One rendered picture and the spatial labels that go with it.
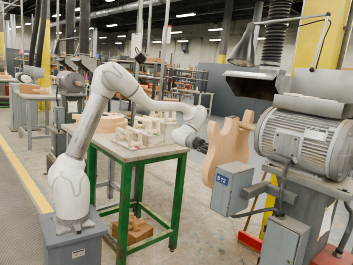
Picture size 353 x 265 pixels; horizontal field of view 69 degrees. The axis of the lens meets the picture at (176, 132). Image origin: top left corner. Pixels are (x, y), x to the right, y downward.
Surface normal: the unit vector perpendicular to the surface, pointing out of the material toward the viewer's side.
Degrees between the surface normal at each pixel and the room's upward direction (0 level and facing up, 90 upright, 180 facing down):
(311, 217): 90
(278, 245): 90
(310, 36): 90
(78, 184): 66
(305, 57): 90
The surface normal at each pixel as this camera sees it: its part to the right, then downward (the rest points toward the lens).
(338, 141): -0.63, -0.35
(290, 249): -0.75, 0.07
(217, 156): 0.66, 0.28
